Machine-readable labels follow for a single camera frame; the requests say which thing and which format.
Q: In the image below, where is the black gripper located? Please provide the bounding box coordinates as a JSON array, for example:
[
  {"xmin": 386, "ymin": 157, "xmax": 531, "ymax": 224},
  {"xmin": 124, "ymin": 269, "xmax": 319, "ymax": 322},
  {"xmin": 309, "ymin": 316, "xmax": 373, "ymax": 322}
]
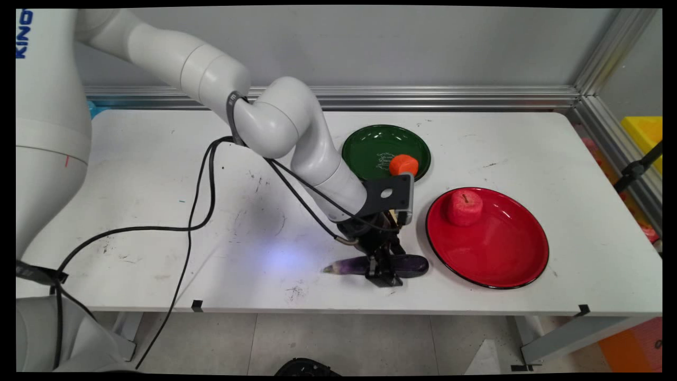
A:
[{"xmin": 335, "ymin": 211, "xmax": 407, "ymax": 288}]

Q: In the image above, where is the orange toy carrot piece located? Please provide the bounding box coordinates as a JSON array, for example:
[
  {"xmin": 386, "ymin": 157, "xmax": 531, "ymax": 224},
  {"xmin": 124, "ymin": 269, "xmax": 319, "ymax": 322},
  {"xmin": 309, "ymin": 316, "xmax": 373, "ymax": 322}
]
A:
[{"xmin": 389, "ymin": 154, "xmax": 419, "ymax": 177}]

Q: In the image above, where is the grey table leg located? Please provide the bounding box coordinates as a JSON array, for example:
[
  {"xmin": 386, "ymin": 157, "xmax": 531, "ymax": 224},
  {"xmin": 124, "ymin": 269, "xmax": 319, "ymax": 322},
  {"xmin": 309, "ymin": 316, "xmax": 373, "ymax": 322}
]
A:
[{"xmin": 510, "ymin": 316, "xmax": 654, "ymax": 367}]

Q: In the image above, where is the aluminium frame rail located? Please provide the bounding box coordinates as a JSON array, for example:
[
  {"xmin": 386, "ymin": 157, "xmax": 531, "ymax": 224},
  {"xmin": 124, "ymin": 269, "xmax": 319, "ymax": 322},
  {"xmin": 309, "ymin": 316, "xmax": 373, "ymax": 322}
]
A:
[
  {"xmin": 567, "ymin": 95, "xmax": 663, "ymax": 236},
  {"xmin": 85, "ymin": 86, "xmax": 582, "ymax": 112}
]

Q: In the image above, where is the dark green round plate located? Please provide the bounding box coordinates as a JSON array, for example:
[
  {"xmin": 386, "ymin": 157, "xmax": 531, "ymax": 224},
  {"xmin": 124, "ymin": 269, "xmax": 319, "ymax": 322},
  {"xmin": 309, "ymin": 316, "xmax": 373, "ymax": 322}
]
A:
[{"xmin": 341, "ymin": 124, "xmax": 432, "ymax": 184}]

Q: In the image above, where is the purple toy eggplant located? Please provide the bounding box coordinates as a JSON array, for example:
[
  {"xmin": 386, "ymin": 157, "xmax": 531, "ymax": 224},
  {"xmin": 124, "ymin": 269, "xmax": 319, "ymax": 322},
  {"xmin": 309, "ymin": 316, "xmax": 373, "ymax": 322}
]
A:
[{"xmin": 323, "ymin": 253, "xmax": 429, "ymax": 279}]

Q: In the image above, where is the aluminium frame post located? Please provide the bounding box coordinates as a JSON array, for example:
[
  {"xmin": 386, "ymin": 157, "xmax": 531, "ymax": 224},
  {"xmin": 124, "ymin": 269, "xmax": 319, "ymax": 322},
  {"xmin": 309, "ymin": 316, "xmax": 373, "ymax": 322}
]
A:
[{"xmin": 574, "ymin": 8, "xmax": 659, "ymax": 97}]

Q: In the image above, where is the black round floor object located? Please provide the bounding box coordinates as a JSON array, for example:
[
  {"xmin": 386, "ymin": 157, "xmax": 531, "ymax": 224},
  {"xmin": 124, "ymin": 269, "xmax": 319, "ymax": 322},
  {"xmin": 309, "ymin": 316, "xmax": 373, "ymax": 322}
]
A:
[{"xmin": 274, "ymin": 358, "xmax": 342, "ymax": 377}]

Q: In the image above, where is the black cable strap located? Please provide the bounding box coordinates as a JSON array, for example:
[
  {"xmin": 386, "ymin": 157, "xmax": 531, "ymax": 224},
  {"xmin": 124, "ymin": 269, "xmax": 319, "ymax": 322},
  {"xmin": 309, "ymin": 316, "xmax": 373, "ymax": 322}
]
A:
[
  {"xmin": 226, "ymin": 90, "xmax": 250, "ymax": 147},
  {"xmin": 16, "ymin": 260, "xmax": 70, "ymax": 287}
]

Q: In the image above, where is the black clamp bar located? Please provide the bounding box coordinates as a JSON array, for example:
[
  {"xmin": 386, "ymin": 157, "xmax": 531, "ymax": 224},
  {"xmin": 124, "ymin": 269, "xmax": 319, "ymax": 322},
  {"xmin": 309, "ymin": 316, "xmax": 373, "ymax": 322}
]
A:
[{"xmin": 613, "ymin": 142, "xmax": 663, "ymax": 194}]

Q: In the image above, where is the yellow plastic bin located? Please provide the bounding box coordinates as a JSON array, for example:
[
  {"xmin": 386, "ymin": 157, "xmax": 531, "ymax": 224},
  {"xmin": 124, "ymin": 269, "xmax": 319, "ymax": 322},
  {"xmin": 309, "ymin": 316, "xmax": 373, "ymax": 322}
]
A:
[{"xmin": 620, "ymin": 115, "xmax": 663, "ymax": 175}]

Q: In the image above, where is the orange box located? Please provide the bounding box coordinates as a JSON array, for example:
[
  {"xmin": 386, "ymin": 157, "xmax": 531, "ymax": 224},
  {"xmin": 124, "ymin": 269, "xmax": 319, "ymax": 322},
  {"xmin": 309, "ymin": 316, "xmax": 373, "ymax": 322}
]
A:
[{"xmin": 598, "ymin": 316, "xmax": 663, "ymax": 373}]

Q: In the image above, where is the black cable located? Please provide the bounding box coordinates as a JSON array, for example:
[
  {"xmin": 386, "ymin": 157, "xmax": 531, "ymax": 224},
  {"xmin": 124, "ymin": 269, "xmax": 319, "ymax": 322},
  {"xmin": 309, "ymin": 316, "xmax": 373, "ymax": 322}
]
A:
[
  {"xmin": 50, "ymin": 137, "xmax": 236, "ymax": 371},
  {"xmin": 135, "ymin": 139, "xmax": 402, "ymax": 370}
]

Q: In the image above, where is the red round plate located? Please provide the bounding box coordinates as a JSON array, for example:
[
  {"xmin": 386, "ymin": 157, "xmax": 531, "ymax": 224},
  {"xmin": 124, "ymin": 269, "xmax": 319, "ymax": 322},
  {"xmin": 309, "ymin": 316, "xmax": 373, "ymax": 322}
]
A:
[{"xmin": 425, "ymin": 186, "xmax": 550, "ymax": 290}]

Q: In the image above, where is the red toy apple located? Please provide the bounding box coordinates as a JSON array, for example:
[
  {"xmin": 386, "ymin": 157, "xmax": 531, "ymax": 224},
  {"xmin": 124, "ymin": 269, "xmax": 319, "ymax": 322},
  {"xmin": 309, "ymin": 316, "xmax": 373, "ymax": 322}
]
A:
[{"xmin": 445, "ymin": 189, "xmax": 484, "ymax": 228}]

